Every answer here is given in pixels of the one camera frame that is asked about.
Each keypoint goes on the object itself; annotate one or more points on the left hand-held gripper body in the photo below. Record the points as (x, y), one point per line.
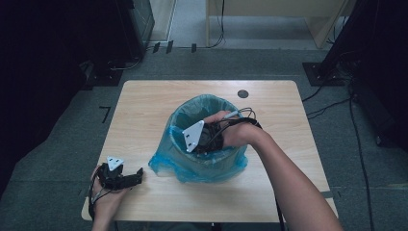
(110, 178)

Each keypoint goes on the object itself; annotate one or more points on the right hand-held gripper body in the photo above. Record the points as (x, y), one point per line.
(205, 139)

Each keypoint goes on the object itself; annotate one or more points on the blue plastic bag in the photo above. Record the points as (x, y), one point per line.
(179, 160)

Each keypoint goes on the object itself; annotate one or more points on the person's left hand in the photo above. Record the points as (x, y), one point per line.
(106, 205)

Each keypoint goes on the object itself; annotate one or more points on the dark round table grommet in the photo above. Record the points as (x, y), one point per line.
(243, 94)

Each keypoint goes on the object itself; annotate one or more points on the black curtain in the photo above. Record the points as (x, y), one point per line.
(38, 80)
(381, 48)

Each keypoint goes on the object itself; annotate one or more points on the black cabinet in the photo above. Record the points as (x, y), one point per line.
(134, 29)

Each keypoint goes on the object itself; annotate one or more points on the light wooden desk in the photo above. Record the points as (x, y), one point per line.
(272, 8)

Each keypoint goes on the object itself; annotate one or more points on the black stand base plate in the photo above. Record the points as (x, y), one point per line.
(102, 78)
(316, 77)

